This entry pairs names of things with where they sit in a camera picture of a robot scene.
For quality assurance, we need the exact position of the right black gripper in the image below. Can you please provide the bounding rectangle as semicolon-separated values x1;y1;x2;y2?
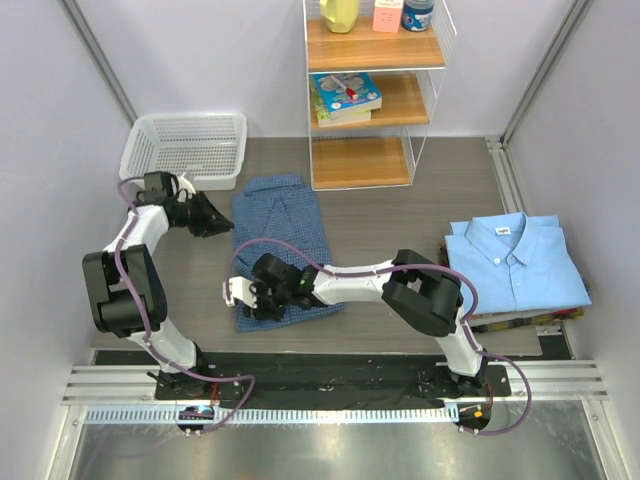
244;282;291;322

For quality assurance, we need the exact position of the dark blue checkered shirt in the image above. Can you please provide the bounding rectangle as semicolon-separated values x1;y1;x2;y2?
230;173;348;334

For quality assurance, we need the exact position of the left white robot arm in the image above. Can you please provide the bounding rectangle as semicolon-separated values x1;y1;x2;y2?
82;171;234;399

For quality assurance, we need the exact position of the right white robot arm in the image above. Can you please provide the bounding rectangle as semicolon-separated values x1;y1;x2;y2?
228;249;488;395

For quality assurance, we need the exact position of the folded shirts pile underneath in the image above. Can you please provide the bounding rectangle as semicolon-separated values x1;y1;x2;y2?
444;235;592;331

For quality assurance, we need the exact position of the white plastic laundry basket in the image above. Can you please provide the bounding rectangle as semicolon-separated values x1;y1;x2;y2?
119;113;248;191

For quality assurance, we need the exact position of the green book underneath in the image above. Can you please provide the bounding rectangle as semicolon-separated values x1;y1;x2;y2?
310;85;371;128

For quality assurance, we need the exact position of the blue children's book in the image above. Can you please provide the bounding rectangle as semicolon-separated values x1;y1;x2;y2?
311;73;382;119

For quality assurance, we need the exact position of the red white marker pen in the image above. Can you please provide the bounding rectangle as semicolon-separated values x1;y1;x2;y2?
330;75;359;100

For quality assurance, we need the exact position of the yellow plastic jug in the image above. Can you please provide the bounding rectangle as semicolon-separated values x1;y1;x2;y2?
319;0;360;34

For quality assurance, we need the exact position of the folded light blue shirt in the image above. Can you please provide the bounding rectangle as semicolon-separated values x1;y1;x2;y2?
445;212;591;315

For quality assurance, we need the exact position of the pink carton box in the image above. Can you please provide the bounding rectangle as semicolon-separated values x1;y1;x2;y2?
372;0;404;33

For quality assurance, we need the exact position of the blue labelled can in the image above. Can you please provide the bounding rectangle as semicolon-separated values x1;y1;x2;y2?
401;0;435;32

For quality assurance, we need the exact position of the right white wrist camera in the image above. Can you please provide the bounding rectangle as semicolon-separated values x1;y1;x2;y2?
222;276;257;309

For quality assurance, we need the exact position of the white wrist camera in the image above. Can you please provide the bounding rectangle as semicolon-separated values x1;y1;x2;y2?
222;276;257;309
174;173;197;202

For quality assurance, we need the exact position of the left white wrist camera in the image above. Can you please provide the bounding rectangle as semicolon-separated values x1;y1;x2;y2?
174;173;197;202

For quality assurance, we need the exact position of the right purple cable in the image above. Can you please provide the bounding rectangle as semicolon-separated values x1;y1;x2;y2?
225;237;533;439

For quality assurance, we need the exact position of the purple cable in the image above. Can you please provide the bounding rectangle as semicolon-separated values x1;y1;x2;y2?
225;237;533;439
115;175;256;437

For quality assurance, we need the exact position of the black mounting base plate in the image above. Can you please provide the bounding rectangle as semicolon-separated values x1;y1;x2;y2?
94;352;512;408

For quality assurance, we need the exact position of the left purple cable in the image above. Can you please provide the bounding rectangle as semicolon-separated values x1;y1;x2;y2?
115;175;256;437

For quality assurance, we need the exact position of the white wire wooden shelf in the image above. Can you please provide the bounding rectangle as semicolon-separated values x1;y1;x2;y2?
302;1;457;191

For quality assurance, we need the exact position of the aluminium rail frame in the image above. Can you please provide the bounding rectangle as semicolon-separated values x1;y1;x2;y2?
62;360;608;432

